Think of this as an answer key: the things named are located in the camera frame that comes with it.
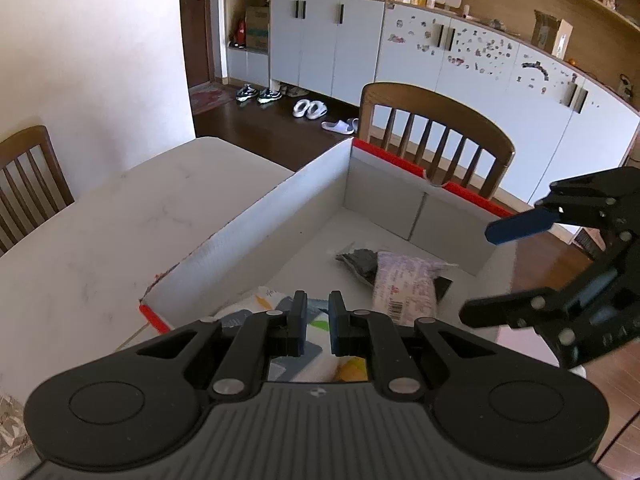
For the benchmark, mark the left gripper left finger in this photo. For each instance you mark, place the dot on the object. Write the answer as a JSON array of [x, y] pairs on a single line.
[[252, 346]]

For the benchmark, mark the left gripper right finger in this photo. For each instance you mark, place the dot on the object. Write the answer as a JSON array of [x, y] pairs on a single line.
[[373, 336]]

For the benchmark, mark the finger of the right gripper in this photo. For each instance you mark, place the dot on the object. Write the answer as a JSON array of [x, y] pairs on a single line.
[[528, 308], [520, 225]]

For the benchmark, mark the white blue tissue pack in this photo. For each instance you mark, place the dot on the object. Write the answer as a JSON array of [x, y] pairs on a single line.
[[318, 363]]

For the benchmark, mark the purple clear snack bag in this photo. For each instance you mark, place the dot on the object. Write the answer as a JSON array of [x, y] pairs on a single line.
[[404, 287]]

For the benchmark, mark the clear bag black contents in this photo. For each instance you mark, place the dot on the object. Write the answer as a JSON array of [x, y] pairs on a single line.
[[362, 262]]

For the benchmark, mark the silver foil snack bag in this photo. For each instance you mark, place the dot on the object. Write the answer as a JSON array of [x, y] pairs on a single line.
[[13, 434]]

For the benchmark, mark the yellow spotted plush toy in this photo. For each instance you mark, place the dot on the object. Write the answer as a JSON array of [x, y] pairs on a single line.
[[351, 369]]

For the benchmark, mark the red cardboard box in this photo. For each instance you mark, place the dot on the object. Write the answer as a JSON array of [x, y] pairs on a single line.
[[289, 239]]

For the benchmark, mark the right wooden chair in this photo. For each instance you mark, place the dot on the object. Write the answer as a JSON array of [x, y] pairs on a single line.
[[443, 137]]

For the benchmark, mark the wooden chair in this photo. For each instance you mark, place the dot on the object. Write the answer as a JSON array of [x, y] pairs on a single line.
[[443, 137], [33, 186]]

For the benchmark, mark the pair of white slippers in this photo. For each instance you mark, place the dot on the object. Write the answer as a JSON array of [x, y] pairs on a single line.
[[311, 110]]

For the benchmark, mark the pair of sneakers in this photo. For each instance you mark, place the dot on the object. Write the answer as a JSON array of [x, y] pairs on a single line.
[[264, 96]]

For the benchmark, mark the far wooden chair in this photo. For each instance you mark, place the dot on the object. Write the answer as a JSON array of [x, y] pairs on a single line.
[[33, 186]]

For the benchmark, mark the brown entrance door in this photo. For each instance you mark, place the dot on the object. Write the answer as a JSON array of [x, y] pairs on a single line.
[[194, 16]]

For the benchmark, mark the white wall cabinet unit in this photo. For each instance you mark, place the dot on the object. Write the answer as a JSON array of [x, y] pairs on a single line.
[[564, 117]]

